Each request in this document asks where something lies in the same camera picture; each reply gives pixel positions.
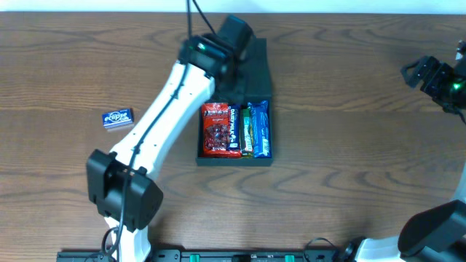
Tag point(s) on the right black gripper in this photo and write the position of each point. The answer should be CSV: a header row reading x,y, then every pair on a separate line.
x,y
424,73

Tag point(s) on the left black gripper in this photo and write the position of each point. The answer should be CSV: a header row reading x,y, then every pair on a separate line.
x,y
240,81

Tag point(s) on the black box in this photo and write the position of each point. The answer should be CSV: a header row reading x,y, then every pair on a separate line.
x,y
253,84

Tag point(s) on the red candy bag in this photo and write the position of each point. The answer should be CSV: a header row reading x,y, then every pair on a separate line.
x,y
215,131

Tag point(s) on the blue cookie pack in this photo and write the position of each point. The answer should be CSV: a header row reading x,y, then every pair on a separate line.
x,y
260,127

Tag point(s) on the dairy milk chocolate bar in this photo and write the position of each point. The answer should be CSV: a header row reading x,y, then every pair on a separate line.
x,y
234,127

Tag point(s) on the green white candy bar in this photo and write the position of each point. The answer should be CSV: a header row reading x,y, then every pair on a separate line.
x,y
246,139

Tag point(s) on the blue eclipse mints box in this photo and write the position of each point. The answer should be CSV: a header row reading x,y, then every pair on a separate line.
x,y
117,118

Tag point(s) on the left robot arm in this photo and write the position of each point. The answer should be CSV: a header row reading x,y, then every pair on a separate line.
x,y
121,183

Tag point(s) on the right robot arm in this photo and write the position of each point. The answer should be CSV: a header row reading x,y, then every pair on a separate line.
x,y
437,234

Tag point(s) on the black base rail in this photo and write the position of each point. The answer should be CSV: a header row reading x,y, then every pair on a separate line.
x,y
315,255

